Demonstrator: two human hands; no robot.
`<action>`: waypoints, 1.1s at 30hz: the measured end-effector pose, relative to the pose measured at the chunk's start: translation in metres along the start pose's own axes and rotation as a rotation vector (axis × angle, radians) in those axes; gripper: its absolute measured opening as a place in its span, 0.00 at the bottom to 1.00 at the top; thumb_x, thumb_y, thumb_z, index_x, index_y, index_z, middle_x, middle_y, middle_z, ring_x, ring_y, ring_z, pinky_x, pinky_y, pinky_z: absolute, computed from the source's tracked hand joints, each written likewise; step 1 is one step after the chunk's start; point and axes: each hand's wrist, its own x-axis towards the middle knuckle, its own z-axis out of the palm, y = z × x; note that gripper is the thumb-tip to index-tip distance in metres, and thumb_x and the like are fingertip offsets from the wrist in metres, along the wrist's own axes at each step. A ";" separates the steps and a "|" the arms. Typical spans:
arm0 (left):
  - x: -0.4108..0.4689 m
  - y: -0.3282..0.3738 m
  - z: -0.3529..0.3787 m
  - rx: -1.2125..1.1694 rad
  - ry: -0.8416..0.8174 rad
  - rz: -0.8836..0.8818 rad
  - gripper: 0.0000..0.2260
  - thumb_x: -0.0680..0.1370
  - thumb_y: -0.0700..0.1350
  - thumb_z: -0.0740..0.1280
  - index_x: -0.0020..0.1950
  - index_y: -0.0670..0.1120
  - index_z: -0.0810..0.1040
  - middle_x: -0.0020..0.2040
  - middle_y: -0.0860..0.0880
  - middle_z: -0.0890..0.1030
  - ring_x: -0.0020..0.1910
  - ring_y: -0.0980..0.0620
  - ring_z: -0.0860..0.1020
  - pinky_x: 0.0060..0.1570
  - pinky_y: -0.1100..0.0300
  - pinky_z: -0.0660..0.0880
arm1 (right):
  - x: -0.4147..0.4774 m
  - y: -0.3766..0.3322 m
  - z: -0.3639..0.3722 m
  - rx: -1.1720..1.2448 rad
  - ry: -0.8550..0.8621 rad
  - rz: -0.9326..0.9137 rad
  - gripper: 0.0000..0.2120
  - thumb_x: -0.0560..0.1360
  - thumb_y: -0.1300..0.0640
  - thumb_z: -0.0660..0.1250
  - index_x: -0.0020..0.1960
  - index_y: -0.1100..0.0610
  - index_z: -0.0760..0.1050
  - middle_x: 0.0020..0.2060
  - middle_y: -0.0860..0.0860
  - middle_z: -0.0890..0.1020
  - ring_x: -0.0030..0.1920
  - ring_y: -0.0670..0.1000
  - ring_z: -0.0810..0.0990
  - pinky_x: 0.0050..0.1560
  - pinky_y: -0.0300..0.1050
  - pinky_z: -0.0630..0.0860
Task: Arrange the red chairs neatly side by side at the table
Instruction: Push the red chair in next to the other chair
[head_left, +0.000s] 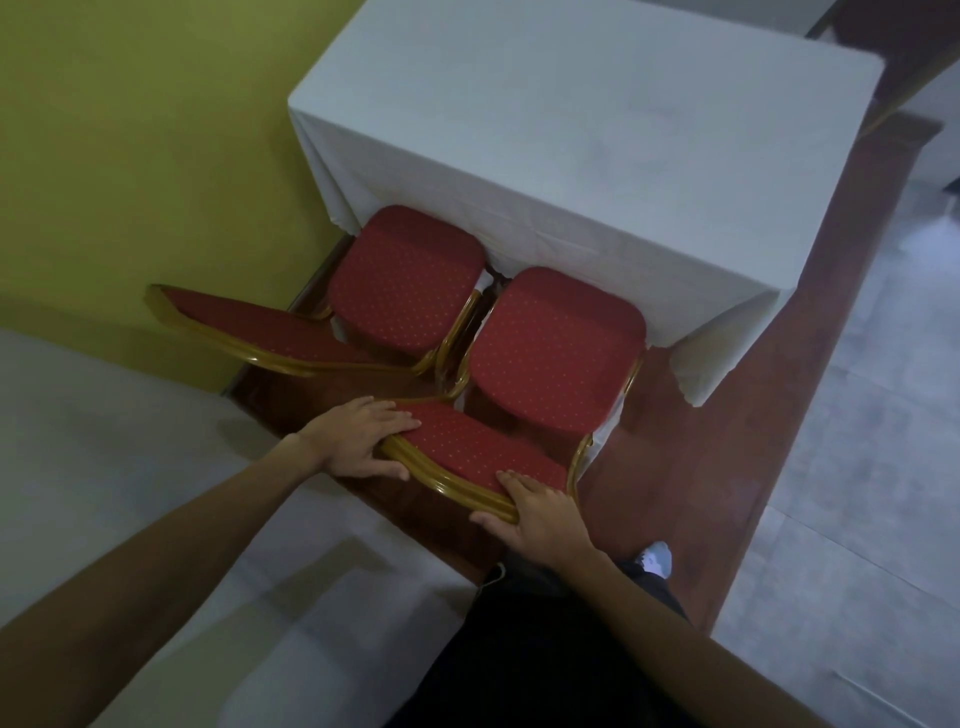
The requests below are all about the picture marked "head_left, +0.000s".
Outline person's right hand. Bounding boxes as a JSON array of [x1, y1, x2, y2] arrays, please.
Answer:
[[468, 470, 601, 575]]

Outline person's left hand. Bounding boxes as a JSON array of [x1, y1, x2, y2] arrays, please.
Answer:
[[296, 395, 423, 483]]

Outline red gold-framed chair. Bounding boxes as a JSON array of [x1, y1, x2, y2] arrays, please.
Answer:
[[143, 203, 493, 384], [806, 0, 960, 140], [378, 266, 650, 526]]

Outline person's left forearm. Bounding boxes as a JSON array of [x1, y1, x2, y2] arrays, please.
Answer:
[[0, 434, 324, 728]]

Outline person's right forearm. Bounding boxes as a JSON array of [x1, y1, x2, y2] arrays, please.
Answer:
[[554, 551, 826, 728]]

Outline person's white right shoe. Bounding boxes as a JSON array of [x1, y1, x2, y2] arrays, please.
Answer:
[[633, 541, 674, 580]]

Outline black trousers with white logo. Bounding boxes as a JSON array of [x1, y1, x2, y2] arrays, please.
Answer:
[[479, 551, 695, 624]]

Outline black shirt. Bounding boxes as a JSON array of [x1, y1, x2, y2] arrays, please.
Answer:
[[386, 592, 676, 728]]

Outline table with white tablecloth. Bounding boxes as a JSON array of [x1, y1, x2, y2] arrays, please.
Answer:
[[287, 0, 886, 410]]

